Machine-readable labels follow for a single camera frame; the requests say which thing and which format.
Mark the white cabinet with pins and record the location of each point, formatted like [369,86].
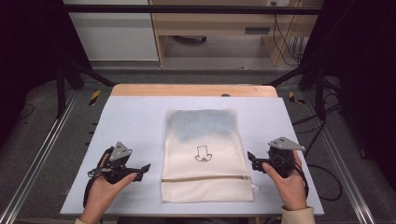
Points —
[115,37]

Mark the black curtain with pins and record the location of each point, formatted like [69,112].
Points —
[28,62]
[364,77]

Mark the white foam mat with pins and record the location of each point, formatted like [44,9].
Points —
[134,124]

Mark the aluminium rail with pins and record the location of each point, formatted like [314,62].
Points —
[40,152]
[339,155]

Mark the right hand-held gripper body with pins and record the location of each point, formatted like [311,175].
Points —
[281,158]

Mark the cream mesh laundry bag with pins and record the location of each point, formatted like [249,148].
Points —
[205,174]

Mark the black metal stand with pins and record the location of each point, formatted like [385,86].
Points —
[319,93]
[60,90]

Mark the person's left hand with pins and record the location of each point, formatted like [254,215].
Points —
[102,196]

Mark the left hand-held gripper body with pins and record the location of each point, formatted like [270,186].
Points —
[116,161]

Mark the black horizontal frame bar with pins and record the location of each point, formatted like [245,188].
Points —
[186,9]

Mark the yellow black tape strip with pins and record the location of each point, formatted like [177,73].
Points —
[294,98]
[95,97]

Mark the wooden table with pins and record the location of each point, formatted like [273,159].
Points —
[186,90]

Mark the wooden desk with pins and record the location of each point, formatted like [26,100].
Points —
[218,21]

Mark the person's right hand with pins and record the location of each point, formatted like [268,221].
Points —
[289,189]

